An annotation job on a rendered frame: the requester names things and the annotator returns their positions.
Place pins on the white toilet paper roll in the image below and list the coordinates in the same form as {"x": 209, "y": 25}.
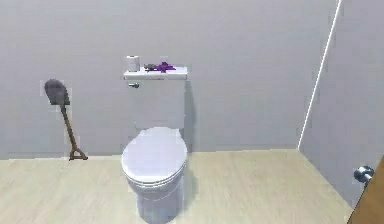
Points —
{"x": 133, "y": 63}

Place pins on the purple cloth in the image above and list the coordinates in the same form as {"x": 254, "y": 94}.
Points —
{"x": 163, "y": 67}

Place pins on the small grey object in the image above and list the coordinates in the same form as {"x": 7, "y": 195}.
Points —
{"x": 149, "y": 66}

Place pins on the silver door knob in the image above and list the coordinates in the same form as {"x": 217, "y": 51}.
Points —
{"x": 362, "y": 173}

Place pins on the brown wooden door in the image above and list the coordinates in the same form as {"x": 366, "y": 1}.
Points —
{"x": 370, "y": 203}

